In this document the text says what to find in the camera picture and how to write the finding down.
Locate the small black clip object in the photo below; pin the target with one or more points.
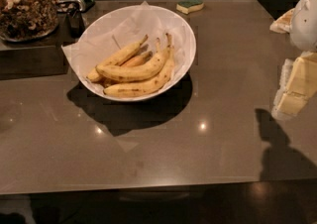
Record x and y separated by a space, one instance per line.
76 24

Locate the middle yellow banana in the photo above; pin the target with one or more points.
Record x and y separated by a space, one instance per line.
136 73

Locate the white paper bowl liner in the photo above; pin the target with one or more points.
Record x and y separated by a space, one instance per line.
123 26

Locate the white bowl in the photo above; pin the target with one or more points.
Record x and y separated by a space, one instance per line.
133 53

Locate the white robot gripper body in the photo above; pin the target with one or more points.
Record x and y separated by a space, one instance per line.
305 20

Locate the top yellow banana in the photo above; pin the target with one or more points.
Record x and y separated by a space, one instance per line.
117 58

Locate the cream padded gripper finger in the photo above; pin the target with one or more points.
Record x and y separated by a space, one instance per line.
282 24
297 84

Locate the glass jar of nuts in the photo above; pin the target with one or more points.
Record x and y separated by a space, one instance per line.
26 20

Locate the small hidden yellow banana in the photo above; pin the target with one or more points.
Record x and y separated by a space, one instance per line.
137 60

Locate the front yellow banana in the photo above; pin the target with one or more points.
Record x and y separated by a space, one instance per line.
147 86

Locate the yellow green sponge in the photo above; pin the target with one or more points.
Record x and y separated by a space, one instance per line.
189 6

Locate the dark raised counter block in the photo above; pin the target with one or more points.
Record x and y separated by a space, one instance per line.
43 57

